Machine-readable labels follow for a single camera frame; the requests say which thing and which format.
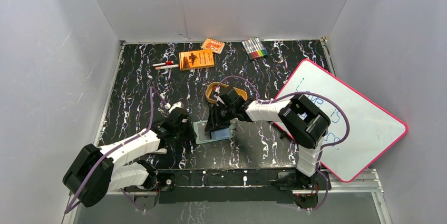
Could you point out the orange book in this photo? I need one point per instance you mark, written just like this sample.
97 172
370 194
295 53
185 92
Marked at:
196 60

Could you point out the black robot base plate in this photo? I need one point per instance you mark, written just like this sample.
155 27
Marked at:
235 185

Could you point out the aluminium frame rail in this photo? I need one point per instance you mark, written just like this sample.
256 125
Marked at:
135 202

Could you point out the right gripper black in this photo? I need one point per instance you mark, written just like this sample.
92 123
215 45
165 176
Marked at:
214 121

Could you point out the tan oval tray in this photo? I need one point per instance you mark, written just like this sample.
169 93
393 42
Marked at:
213 88

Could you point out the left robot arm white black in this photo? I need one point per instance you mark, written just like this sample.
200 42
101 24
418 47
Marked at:
99 170

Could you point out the red capped marker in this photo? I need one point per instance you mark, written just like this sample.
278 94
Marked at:
163 64

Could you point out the coloured marker set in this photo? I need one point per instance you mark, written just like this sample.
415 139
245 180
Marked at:
254 48

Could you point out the black whiteboard clip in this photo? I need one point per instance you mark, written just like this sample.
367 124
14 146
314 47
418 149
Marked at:
283 135

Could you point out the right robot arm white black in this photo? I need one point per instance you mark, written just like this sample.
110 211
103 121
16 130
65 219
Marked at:
304 121

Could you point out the small orange card pack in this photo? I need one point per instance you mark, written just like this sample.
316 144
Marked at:
215 46

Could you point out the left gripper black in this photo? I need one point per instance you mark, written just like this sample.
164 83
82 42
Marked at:
188 131

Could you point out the white whiteboard eraser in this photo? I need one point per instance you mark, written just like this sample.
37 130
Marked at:
160 151

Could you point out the white marker pen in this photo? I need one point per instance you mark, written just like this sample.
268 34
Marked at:
167 67

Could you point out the pink framed whiteboard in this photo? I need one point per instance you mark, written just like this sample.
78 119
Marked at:
373 130

